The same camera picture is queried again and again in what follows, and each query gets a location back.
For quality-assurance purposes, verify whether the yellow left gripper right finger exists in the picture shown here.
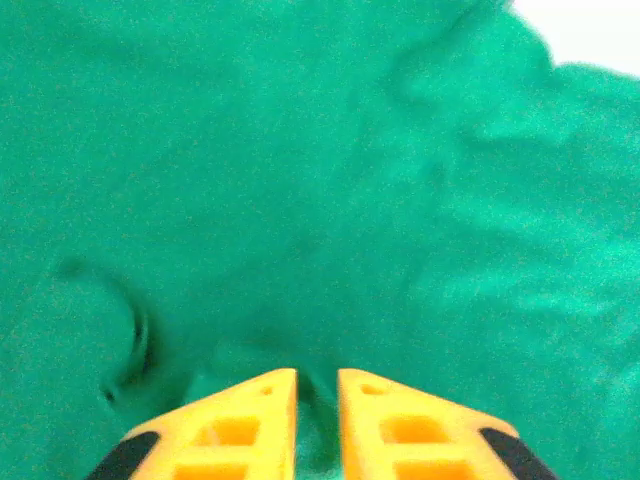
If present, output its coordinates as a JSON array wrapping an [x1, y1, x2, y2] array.
[[337, 368, 559, 480]]

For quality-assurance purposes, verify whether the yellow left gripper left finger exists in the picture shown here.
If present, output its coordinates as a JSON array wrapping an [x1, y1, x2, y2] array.
[[87, 368, 300, 480]]

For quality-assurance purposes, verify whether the green t-shirt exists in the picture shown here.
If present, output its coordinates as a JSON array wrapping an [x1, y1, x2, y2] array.
[[0, 0, 640, 480]]

